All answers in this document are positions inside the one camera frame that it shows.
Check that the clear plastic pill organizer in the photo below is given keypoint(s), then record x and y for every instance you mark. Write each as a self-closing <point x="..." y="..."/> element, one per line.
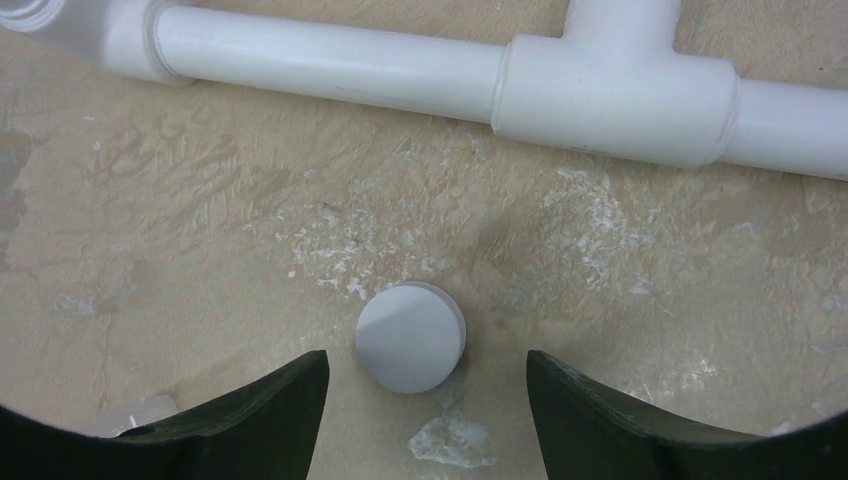
<point x="135" y="414"/>

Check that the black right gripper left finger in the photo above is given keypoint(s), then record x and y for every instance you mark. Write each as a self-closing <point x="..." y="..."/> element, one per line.
<point x="266" y="429"/>

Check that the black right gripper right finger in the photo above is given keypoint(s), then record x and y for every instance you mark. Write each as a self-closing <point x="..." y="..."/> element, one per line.
<point x="587" y="430"/>

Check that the white PVC pipe frame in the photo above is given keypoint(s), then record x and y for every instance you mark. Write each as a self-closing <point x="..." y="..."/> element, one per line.
<point x="612" y="84"/>

